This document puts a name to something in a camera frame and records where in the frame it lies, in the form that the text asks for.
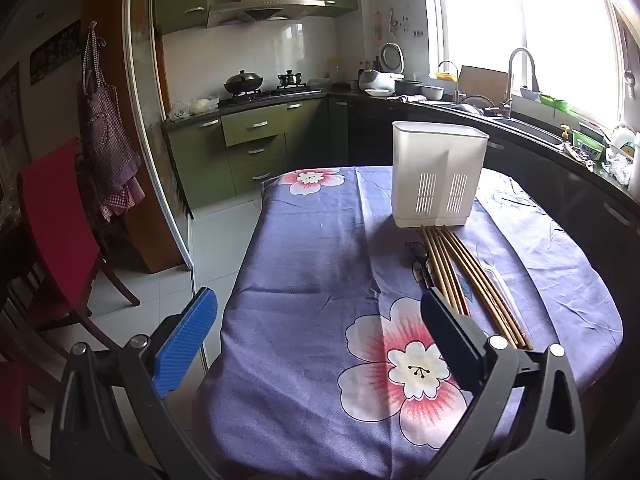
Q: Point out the blue bowl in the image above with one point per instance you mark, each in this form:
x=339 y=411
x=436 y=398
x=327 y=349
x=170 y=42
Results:
x=529 y=93

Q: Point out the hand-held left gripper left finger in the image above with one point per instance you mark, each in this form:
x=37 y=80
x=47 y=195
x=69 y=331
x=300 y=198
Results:
x=185 y=340

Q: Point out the wooden cutting board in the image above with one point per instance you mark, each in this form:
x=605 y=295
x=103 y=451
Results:
x=482 y=84

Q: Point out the dark spoon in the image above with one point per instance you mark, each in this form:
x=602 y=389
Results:
x=421 y=260

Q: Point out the clear plastic spoon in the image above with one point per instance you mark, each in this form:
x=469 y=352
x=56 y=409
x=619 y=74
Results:
x=500 y=285

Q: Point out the tall steel faucet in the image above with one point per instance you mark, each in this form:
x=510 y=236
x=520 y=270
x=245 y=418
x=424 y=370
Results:
x=510 y=67

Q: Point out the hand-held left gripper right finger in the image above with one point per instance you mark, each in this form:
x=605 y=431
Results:
x=445 y=340

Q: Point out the checked apron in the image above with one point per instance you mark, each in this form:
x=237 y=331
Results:
x=107 y=130

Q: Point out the dark cooking pot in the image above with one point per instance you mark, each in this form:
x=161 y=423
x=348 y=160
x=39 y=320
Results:
x=409 y=87

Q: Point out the white rice cooker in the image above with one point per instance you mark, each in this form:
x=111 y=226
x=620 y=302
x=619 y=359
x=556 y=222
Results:
x=377 y=79

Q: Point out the grey bowl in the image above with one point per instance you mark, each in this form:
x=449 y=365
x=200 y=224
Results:
x=432 y=92

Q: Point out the black kettle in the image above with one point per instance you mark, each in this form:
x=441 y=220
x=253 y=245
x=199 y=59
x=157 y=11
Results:
x=290 y=79

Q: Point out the small steel faucet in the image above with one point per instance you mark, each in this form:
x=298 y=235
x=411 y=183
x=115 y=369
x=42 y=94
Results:
x=456 y=82

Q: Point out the gas stove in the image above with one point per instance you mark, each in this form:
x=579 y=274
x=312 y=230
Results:
x=280 y=94

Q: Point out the green dish rack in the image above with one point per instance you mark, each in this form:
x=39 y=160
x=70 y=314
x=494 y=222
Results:
x=587 y=142

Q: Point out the steel sink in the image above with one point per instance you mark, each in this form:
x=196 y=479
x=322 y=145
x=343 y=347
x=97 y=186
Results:
x=525 y=130

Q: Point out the green base cabinets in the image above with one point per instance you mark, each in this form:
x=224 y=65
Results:
x=200 y=160

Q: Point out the red chair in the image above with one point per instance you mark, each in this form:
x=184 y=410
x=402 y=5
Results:
x=55 y=230

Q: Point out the green plastic basket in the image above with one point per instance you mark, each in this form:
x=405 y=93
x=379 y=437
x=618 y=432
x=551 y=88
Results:
x=555 y=104

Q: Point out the black wok with lid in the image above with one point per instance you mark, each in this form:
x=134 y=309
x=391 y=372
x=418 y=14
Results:
x=243 y=81

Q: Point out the plastic bags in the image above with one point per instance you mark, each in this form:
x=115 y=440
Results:
x=197 y=106

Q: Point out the round patterned plate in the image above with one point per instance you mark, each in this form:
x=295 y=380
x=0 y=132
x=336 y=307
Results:
x=622 y=136

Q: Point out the dark wooden chair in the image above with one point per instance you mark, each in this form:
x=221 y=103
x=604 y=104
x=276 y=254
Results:
x=20 y=310

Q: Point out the dark base cabinets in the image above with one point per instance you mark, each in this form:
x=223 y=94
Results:
x=370 y=130

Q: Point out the kitchen window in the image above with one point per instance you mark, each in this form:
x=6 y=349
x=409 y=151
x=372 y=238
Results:
x=550 y=25

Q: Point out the white plate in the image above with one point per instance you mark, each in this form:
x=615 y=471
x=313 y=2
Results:
x=379 y=93

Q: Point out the purple floral tablecloth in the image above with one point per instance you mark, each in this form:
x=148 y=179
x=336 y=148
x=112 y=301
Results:
x=310 y=260

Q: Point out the sliding door frame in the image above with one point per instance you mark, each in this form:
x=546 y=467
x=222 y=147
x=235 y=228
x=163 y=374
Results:
x=150 y=160

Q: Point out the white plastic utensil holder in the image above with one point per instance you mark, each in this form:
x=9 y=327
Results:
x=430 y=160

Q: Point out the condiment bottles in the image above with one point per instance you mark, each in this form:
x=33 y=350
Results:
x=364 y=69

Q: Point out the wall poster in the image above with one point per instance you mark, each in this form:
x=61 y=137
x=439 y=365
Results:
x=55 y=52

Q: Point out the bundle of bamboo chopsticks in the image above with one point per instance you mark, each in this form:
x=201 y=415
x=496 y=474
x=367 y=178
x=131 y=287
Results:
x=445 y=270

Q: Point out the crumpled foil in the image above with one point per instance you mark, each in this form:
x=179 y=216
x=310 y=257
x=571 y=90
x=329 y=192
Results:
x=617 y=167

